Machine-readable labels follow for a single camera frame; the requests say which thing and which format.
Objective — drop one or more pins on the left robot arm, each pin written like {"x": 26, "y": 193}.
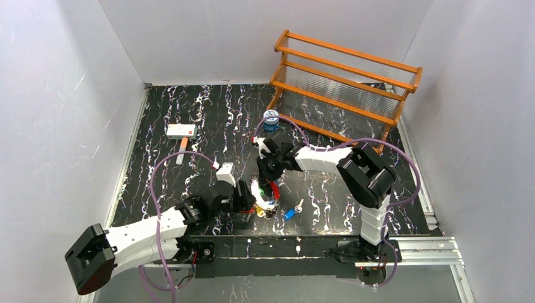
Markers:
{"x": 99, "y": 254}

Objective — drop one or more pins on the orange wooden shelf rack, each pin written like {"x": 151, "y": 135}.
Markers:
{"x": 337, "y": 91}

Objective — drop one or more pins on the silver key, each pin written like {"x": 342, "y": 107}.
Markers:
{"x": 298, "y": 207}

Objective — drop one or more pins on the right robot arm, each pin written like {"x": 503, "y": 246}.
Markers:
{"x": 368, "y": 178}

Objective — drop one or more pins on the white orange marker pen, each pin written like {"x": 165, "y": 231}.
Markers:
{"x": 182, "y": 148}

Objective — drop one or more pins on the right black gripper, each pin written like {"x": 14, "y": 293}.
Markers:
{"x": 268, "y": 172}

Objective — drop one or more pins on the blue key tag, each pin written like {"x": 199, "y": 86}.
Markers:
{"x": 289, "y": 214}

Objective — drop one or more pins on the white box with red logo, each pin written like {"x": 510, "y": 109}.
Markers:
{"x": 179, "y": 131}

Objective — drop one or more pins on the metal key organizer red handle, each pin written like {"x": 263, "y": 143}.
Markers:
{"x": 260, "y": 203}

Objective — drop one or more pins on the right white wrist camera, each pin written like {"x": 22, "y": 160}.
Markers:
{"x": 260, "y": 144}

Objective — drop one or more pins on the blue jar with patterned lid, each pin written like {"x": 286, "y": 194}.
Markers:
{"x": 271, "y": 122}

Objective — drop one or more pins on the aluminium rail frame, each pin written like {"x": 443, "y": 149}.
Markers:
{"x": 318, "y": 269}

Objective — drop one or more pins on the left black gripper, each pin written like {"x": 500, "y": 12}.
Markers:
{"x": 243, "y": 195}

